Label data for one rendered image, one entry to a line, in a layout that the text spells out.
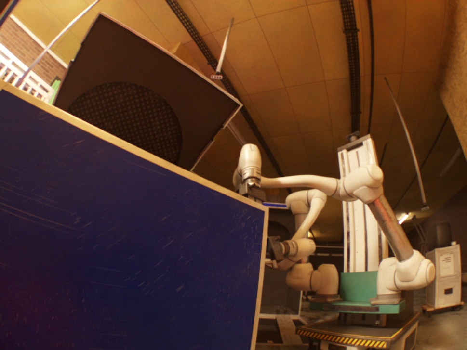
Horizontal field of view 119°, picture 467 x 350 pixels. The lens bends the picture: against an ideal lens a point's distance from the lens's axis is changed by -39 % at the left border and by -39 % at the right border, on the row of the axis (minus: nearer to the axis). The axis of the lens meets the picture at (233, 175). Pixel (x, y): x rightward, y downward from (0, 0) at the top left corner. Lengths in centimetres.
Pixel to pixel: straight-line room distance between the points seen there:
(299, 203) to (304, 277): 54
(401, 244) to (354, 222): 68
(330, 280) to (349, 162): 99
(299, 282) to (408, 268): 80
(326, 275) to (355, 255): 29
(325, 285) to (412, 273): 64
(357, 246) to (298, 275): 50
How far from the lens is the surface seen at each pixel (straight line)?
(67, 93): 144
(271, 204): 323
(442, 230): 370
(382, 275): 144
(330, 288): 164
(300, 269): 168
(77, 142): 61
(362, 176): 111
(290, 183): 119
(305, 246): 123
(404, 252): 126
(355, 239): 180
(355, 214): 184
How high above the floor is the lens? 67
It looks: 25 degrees up
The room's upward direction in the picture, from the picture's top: 7 degrees clockwise
